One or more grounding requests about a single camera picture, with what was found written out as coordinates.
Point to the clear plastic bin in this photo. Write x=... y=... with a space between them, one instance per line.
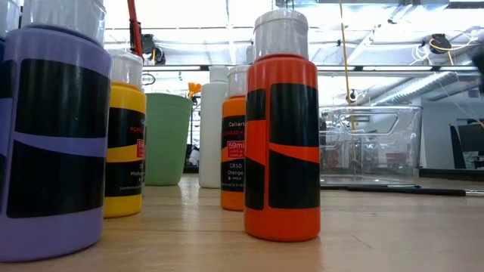
x=378 y=158

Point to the red orange paint bottle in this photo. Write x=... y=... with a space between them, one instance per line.
x=281 y=223

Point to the large white paint bottle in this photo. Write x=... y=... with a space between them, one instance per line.
x=211 y=132

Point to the orange fan brush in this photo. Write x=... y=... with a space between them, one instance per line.
x=193 y=88

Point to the purple paint bottle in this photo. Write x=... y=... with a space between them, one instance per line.
x=56 y=234

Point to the green plastic cup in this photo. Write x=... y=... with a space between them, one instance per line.
x=166 y=143

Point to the blue paint bottle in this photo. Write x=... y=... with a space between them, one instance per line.
x=7 y=15

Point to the yellow paint bottle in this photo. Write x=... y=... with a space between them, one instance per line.
x=125 y=94

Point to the black aluminium frame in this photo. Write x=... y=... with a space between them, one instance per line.
x=453 y=174

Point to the dark computer monitor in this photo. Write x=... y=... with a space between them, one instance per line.
x=472 y=140

